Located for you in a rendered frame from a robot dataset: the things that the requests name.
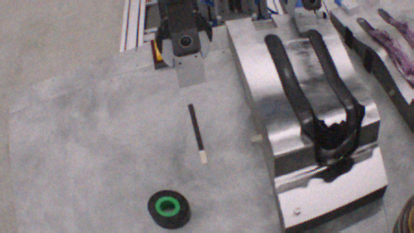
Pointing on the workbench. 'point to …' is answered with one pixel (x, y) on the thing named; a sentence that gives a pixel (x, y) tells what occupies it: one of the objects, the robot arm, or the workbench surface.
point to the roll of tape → (164, 199)
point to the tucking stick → (197, 134)
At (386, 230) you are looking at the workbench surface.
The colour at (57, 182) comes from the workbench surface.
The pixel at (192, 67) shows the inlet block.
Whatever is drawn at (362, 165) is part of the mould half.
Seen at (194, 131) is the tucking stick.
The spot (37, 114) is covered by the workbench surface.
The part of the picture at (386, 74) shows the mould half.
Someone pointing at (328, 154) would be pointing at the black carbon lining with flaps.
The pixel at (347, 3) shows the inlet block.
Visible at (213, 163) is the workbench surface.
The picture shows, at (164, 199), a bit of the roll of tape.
